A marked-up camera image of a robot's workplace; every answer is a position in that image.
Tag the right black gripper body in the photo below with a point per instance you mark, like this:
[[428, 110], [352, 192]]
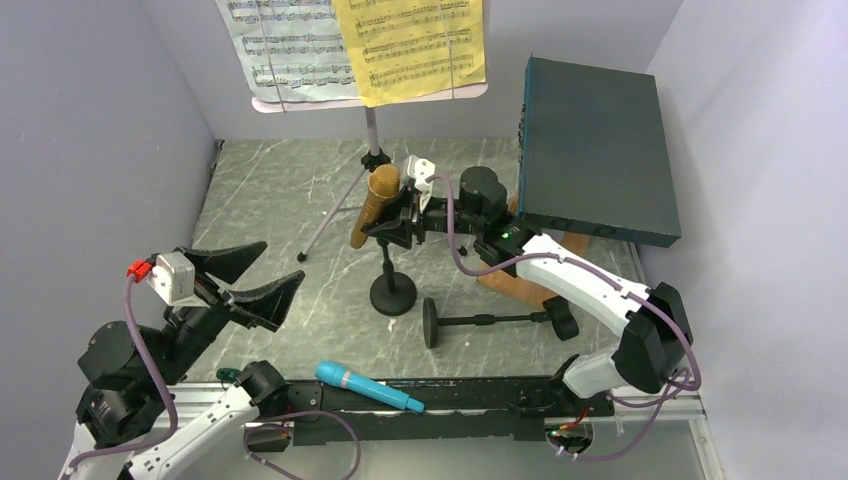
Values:
[[434, 218]]

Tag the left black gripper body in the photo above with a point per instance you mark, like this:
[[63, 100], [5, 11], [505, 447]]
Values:
[[197, 327]]

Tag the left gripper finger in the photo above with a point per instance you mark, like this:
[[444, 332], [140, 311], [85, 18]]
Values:
[[227, 264], [267, 306]]

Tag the gold microphone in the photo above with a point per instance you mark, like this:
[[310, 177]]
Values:
[[382, 185]]

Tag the black microphone stand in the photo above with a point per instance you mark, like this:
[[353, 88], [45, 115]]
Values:
[[392, 293], [556, 311]]

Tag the blue microphone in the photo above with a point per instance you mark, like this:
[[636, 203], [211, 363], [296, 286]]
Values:
[[339, 376]]

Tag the yellow paper sheet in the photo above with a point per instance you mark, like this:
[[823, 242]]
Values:
[[401, 50]]

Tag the white sheet music page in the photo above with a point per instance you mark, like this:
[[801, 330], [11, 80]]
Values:
[[290, 50]]

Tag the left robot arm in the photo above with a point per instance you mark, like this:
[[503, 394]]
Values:
[[127, 424]]

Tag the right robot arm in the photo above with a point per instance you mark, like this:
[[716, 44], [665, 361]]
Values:
[[654, 348]]

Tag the wooden base board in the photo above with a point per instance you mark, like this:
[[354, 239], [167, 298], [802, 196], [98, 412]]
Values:
[[528, 292]]

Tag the dark teal tilted board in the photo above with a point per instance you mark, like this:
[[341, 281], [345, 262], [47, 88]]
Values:
[[593, 154]]

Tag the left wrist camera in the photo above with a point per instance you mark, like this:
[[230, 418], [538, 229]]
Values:
[[171, 276]]

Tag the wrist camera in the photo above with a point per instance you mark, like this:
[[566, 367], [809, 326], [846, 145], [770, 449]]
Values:
[[420, 170], [171, 276]]

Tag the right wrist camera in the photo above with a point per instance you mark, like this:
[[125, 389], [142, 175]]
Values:
[[420, 170]]

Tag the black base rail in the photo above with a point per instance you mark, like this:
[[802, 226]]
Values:
[[519, 407]]

